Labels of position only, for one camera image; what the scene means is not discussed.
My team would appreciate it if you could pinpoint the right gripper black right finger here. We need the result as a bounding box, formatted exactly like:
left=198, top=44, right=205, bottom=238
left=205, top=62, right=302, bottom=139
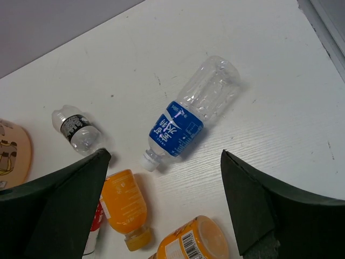
left=220, top=151, right=344, bottom=258

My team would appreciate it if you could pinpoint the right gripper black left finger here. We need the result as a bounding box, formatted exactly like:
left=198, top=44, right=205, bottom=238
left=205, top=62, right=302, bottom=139
left=1, top=148, right=111, bottom=258

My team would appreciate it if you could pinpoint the clear bottle red label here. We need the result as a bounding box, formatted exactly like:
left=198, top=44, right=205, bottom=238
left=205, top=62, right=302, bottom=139
left=83, top=202, right=104, bottom=257

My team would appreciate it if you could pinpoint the small clear bottle black label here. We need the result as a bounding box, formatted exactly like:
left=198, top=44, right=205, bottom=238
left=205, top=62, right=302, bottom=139
left=51, top=105, right=106, bottom=156

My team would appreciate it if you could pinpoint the orange juice bottle with barcode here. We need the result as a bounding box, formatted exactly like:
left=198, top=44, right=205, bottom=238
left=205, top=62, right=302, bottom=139
left=149, top=215, right=230, bottom=259

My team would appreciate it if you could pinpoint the clear bottle with blue label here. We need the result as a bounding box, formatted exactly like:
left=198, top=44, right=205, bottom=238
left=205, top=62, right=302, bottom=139
left=140, top=56, right=242, bottom=172

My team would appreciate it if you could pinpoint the orange cylindrical bin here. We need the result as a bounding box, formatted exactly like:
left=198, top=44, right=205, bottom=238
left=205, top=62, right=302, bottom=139
left=1, top=119, right=32, bottom=190

